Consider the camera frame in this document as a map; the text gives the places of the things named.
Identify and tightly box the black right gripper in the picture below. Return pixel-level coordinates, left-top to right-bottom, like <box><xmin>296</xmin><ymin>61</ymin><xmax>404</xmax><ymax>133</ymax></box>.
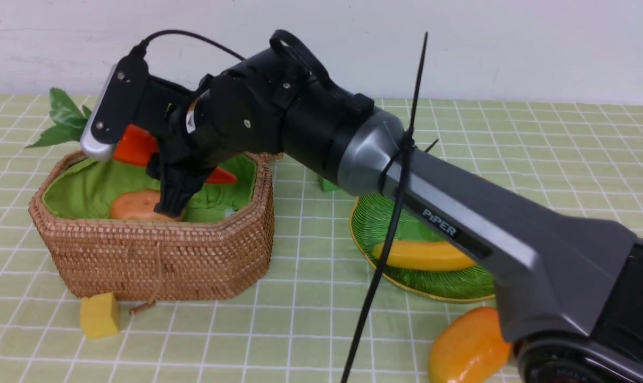
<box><xmin>136</xmin><ymin>74</ymin><xmax>215</xmax><ymax>218</ymax></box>

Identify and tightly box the brown potato toy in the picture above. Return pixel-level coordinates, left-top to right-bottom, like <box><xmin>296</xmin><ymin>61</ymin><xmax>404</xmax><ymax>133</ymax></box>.
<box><xmin>108</xmin><ymin>189</ymin><xmax>187</xmax><ymax>221</ymax></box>

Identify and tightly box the orange carrot toy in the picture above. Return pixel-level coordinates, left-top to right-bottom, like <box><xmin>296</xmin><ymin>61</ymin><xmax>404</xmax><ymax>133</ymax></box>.
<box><xmin>24</xmin><ymin>88</ymin><xmax>238</xmax><ymax>185</ymax></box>

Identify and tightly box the yellow banana toy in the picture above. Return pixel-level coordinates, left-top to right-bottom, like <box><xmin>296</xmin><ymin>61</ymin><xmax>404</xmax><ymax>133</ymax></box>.
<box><xmin>386</xmin><ymin>240</ymin><xmax>477</xmax><ymax>272</ymax></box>

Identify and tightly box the orange mango toy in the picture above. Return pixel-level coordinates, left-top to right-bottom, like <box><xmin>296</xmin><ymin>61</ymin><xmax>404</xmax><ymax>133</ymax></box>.
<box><xmin>428</xmin><ymin>307</ymin><xmax>512</xmax><ymax>382</ymax></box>

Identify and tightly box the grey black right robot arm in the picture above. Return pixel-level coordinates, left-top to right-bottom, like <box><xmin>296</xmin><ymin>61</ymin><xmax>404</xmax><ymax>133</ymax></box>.
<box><xmin>122</xmin><ymin>30</ymin><xmax>643</xmax><ymax>382</ymax></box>

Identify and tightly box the woven wicker basket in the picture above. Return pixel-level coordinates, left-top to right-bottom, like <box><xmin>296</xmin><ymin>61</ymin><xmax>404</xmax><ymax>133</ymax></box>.
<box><xmin>29</xmin><ymin>151</ymin><xmax>274</xmax><ymax>301</ymax></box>

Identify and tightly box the woven wicker basket lid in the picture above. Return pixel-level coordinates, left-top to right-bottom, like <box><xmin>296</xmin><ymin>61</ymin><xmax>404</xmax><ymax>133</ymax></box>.
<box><xmin>249</xmin><ymin>153</ymin><xmax>285</xmax><ymax>162</ymax></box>

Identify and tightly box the green foam cube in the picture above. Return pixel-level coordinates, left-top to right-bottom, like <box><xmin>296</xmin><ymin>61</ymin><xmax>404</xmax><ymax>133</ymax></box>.
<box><xmin>318</xmin><ymin>175</ymin><xmax>339</xmax><ymax>193</ymax></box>

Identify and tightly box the yellow foam cube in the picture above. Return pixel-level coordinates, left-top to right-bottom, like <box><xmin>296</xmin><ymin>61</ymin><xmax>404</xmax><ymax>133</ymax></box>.
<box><xmin>80</xmin><ymin>293</ymin><xmax>120</xmax><ymax>339</ymax></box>

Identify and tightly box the green checkered tablecloth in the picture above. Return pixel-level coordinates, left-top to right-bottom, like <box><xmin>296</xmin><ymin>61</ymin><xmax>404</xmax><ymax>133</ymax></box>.
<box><xmin>0</xmin><ymin>95</ymin><xmax>643</xmax><ymax>382</ymax></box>

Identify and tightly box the green leaf-shaped glass plate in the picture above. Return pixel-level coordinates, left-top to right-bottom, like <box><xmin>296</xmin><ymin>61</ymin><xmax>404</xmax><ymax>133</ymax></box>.
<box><xmin>349</xmin><ymin>194</ymin><xmax>495</xmax><ymax>303</ymax></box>

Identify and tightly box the black cable tie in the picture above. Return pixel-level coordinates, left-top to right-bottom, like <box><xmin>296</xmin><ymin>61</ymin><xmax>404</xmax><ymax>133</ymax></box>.
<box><xmin>340</xmin><ymin>31</ymin><xmax>430</xmax><ymax>382</ymax></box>

